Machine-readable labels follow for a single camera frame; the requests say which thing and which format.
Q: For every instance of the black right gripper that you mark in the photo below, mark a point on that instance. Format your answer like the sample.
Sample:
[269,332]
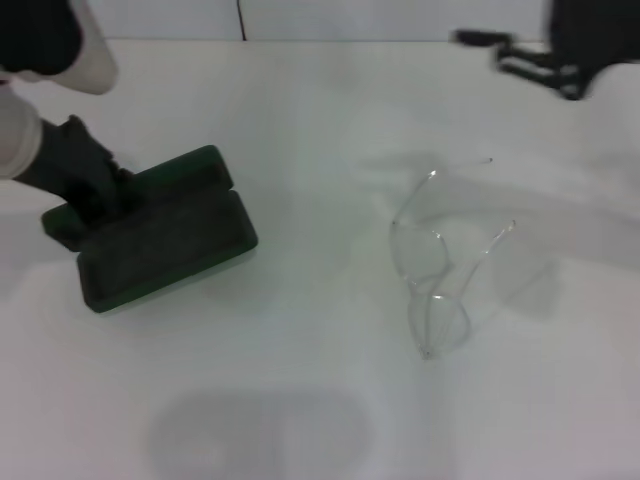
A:
[590,25]

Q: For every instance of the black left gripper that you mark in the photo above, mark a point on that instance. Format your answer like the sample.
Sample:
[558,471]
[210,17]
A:
[75,160]

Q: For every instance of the green glasses case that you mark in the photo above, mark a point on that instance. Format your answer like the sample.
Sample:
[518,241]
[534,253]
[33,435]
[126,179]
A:
[175,250]

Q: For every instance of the transparent plastic glasses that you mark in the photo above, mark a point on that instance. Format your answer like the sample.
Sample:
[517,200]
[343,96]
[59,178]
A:
[422,252]

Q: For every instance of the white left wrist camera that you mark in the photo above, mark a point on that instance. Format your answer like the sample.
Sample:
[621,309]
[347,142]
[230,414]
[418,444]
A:
[40,35]

